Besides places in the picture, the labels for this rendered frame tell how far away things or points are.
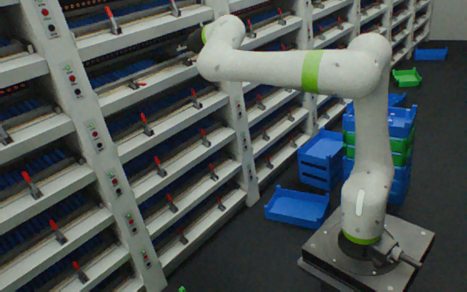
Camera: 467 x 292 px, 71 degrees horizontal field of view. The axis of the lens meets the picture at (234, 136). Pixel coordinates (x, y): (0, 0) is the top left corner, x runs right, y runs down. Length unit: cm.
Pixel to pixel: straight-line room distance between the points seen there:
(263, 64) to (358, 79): 26
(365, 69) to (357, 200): 39
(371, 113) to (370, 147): 12
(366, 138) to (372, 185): 15
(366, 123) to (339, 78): 28
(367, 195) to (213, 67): 58
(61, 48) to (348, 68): 81
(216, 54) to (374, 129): 53
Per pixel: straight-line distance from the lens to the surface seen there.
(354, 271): 116
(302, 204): 189
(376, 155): 114
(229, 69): 98
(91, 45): 116
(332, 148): 206
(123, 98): 122
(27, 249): 133
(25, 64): 110
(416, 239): 128
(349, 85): 85
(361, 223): 108
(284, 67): 90
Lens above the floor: 123
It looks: 27 degrees down
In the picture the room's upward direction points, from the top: 11 degrees counter-clockwise
